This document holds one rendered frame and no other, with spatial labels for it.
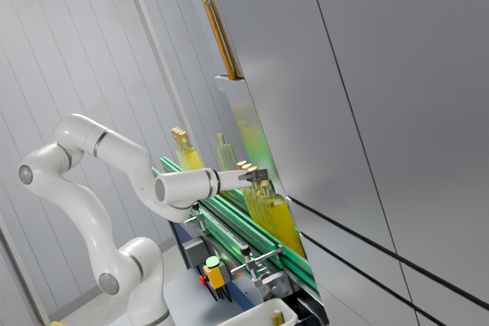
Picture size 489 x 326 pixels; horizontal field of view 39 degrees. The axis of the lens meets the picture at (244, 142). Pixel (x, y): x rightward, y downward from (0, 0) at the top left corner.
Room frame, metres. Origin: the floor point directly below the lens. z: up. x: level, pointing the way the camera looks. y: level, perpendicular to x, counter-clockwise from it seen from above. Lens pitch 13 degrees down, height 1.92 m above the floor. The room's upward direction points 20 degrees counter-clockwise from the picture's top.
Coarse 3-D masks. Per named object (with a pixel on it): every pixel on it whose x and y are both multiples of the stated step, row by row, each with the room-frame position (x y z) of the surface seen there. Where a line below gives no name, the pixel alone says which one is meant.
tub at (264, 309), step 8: (264, 304) 1.85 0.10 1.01; (272, 304) 1.86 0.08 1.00; (280, 304) 1.82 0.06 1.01; (248, 312) 1.84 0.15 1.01; (256, 312) 1.84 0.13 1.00; (264, 312) 1.85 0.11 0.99; (288, 312) 1.76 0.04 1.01; (232, 320) 1.83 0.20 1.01; (240, 320) 1.83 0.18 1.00; (248, 320) 1.83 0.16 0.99; (256, 320) 1.84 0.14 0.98; (264, 320) 1.84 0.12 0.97; (288, 320) 1.78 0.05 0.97; (296, 320) 1.71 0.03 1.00
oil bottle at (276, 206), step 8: (264, 200) 2.01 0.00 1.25; (272, 200) 1.98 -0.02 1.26; (280, 200) 1.98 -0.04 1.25; (272, 208) 1.97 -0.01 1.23; (280, 208) 1.98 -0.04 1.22; (272, 216) 1.98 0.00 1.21; (280, 216) 1.98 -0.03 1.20; (288, 216) 1.99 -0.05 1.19; (272, 224) 2.00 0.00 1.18; (280, 224) 1.98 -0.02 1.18; (288, 224) 1.98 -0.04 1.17; (280, 232) 1.97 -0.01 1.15; (288, 232) 1.98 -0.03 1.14; (296, 232) 1.99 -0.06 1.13; (280, 240) 1.98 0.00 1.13; (288, 240) 1.98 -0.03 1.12; (296, 240) 1.98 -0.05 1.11; (296, 248) 1.98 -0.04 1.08
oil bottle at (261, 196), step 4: (260, 196) 2.05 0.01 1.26; (264, 196) 2.04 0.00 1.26; (260, 200) 2.05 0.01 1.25; (260, 204) 2.06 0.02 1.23; (264, 208) 2.03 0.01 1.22; (264, 212) 2.04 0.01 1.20; (264, 216) 2.06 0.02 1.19; (268, 220) 2.04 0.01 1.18; (268, 224) 2.05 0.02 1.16; (268, 228) 2.07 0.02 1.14; (272, 232) 2.03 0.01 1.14
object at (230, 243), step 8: (152, 168) 3.46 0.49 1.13; (208, 216) 2.41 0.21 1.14; (208, 224) 2.45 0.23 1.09; (216, 224) 2.30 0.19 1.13; (216, 232) 2.35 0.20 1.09; (224, 232) 2.19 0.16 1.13; (224, 240) 2.25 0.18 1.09; (232, 240) 2.10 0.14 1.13; (232, 248) 2.17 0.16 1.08; (240, 256) 2.08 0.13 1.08
